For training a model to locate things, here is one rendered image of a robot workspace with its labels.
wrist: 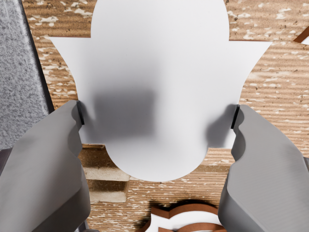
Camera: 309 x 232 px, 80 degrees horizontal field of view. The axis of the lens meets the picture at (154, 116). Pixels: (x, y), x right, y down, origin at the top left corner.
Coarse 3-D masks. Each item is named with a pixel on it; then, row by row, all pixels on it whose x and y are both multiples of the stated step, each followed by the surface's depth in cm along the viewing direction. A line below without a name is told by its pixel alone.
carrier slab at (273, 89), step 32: (32, 0) 12; (64, 0) 12; (96, 0) 12; (224, 0) 12; (256, 0) 12; (288, 0) 12; (32, 32) 14; (64, 32) 13; (256, 32) 13; (288, 32) 13; (64, 64) 15; (256, 64) 14; (288, 64) 14; (64, 96) 16; (256, 96) 16; (288, 96) 15; (288, 128) 17; (224, 160) 19
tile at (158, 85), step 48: (144, 0) 9; (192, 0) 9; (96, 48) 10; (144, 48) 10; (192, 48) 10; (240, 48) 10; (96, 96) 12; (144, 96) 12; (192, 96) 11; (144, 144) 13; (192, 144) 13
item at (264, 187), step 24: (240, 120) 10; (264, 120) 9; (240, 144) 8; (264, 144) 8; (288, 144) 8; (240, 168) 7; (264, 168) 7; (288, 168) 7; (240, 192) 6; (264, 192) 6; (288, 192) 6; (240, 216) 6; (264, 216) 5; (288, 216) 5
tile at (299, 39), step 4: (308, 28) 13; (304, 32) 13; (308, 32) 12; (300, 36) 13; (304, 36) 12; (308, 36) 12; (296, 40) 13; (300, 40) 13; (304, 40) 12; (308, 40) 12; (308, 44) 12
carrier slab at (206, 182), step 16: (192, 176) 21; (208, 176) 21; (224, 176) 21; (128, 192) 23; (144, 192) 23; (160, 192) 22; (176, 192) 22; (192, 192) 22; (208, 192) 22; (96, 208) 25; (112, 208) 24; (128, 208) 24; (144, 208) 24; (96, 224) 27; (112, 224) 27; (128, 224) 26; (144, 224) 26
